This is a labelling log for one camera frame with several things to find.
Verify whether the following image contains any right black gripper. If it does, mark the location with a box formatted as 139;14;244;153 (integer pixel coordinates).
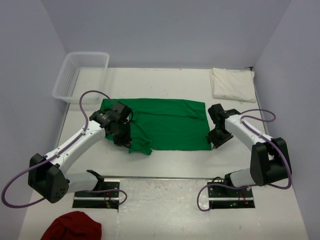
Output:
206;128;234;150

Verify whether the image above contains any green t shirt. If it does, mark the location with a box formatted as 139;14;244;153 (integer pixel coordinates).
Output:
100;98;212;156

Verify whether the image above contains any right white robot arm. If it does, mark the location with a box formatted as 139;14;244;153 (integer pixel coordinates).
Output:
206;104;292;197

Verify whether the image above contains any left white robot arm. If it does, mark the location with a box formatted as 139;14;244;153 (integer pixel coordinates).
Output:
28;102;133;204

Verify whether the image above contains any folded white t shirt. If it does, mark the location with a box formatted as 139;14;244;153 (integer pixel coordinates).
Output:
210;68;257;103

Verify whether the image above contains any white plastic basket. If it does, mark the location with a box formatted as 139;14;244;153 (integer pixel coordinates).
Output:
52;51;110;104

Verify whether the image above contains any red t shirt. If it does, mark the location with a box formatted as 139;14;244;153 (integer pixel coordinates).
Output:
41;211;102;240

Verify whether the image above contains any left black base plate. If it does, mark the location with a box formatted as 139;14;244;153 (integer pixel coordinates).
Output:
72;178;120;210

